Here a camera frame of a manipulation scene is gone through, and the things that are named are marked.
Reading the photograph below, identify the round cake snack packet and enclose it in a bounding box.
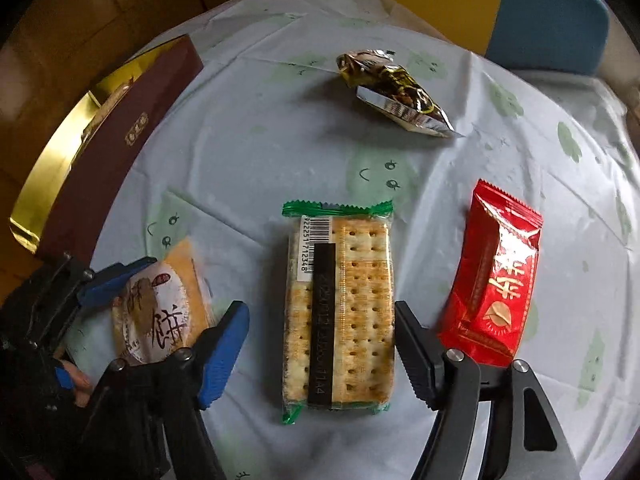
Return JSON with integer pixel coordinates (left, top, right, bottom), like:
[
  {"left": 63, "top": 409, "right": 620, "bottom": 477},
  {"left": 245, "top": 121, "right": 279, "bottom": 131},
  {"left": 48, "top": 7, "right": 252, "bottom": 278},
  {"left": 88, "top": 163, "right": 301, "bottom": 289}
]
[{"left": 111, "top": 238, "right": 217, "bottom": 365}]

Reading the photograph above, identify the operator hand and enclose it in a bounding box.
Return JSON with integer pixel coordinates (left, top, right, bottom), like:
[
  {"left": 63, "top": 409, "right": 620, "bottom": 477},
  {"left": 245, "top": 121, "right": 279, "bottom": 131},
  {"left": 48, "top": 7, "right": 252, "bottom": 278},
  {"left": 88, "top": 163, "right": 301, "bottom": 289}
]
[{"left": 62, "top": 361, "right": 93, "bottom": 408}]

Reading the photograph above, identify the large red snack packet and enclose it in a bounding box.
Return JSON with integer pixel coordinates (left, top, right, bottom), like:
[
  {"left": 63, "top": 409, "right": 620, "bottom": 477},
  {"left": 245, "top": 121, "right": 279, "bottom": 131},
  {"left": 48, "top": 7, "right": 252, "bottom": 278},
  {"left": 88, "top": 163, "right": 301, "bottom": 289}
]
[{"left": 438, "top": 180, "right": 544, "bottom": 367}]

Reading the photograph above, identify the green cracker packet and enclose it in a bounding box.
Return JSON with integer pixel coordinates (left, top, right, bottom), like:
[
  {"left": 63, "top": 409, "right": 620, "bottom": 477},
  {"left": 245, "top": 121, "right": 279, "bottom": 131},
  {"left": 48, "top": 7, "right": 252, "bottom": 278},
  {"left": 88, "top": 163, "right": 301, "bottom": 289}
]
[{"left": 282, "top": 200, "right": 395, "bottom": 425}]

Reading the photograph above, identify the gold gift box tray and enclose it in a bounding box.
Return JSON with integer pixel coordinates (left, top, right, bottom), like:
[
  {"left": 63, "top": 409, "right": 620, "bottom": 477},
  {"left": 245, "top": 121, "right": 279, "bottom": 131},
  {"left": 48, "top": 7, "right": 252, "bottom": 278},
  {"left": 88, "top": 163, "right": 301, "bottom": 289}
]
[{"left": 9, "top": 35, "right": 203, "bottom": 263}]

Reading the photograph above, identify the white green patterned tablecloth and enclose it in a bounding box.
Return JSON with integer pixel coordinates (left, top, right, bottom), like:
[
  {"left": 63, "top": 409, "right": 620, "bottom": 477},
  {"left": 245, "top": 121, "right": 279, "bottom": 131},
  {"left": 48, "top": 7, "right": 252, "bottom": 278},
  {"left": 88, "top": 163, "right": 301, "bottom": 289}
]
[{"left": 92, "top": 0, "right": 639, "bottom": 479}]

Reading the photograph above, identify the dark gold foil snack packet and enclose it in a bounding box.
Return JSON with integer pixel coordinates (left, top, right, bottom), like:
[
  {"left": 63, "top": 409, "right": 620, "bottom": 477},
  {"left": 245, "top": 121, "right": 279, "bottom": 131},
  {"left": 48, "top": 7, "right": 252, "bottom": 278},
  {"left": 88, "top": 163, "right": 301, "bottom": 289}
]
[{"left": 336, "top": 49, "right": 458, "bottom": 139}]

